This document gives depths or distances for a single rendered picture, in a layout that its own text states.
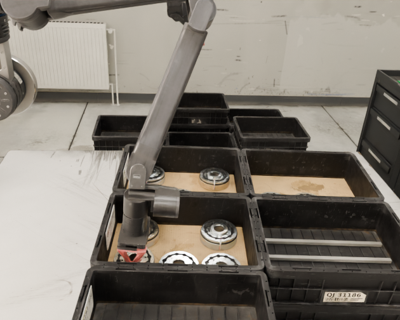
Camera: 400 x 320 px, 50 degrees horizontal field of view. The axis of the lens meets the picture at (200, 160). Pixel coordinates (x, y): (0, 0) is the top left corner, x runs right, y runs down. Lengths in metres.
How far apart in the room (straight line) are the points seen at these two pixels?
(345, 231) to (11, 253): 1.01
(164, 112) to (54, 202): 0.79
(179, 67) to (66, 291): 0.70
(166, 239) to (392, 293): 0.59
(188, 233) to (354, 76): 3.67
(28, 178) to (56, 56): 2.52
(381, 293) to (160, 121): 0.67
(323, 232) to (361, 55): 3.47
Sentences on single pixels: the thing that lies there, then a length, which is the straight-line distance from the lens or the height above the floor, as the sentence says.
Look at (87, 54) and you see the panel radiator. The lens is 4.15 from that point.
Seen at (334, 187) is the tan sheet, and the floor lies 0.83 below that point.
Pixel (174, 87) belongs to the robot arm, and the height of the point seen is 1.29.
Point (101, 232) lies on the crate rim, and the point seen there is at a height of 0.93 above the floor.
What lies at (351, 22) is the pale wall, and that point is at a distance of 4.52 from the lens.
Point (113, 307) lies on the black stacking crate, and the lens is 1.05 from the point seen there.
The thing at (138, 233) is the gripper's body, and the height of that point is 0.97.
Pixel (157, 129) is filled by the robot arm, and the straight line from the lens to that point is 0.95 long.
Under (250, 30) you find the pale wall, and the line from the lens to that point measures 4.24.
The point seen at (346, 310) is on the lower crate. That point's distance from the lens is 1.15.
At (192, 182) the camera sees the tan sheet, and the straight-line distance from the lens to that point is 1.46.
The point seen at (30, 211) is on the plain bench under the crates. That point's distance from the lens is 1.61.
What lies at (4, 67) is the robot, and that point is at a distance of 1.37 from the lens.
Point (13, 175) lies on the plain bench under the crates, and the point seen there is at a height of 0.70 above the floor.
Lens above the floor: 1.61
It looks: 29 degrees down
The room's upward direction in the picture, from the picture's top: 3 degrees clockwise
